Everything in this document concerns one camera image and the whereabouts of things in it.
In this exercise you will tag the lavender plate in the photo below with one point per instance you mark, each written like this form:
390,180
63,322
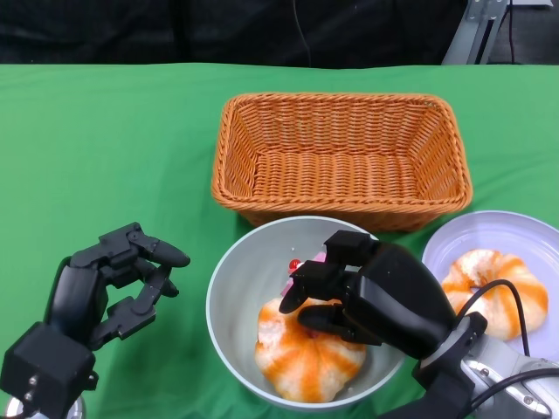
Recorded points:
480,231

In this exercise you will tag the black backdrop curtain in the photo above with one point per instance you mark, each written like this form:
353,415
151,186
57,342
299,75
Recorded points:
131,30

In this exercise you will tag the green tablecloth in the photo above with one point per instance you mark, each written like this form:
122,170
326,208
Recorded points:
109,131

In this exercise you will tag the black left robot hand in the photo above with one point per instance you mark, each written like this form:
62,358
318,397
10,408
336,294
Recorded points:
76,297

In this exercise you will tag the pink and chocolate cake slice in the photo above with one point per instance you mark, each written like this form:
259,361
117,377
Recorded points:
294,263

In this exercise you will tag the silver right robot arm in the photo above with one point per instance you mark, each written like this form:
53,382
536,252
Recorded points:
502,371

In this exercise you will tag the orange wicker basket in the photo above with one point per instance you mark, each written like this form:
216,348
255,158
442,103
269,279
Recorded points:
332,183

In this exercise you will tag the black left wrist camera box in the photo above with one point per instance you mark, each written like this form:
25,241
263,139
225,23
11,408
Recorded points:
48,366

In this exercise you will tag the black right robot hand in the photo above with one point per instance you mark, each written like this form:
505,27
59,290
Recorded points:
393,297

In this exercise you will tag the grey bowl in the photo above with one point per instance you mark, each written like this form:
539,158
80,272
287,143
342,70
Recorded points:
244,262

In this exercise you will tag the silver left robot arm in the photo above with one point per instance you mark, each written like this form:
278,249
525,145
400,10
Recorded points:
76,410

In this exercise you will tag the grey metal stand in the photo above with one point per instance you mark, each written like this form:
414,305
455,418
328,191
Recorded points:
467,39

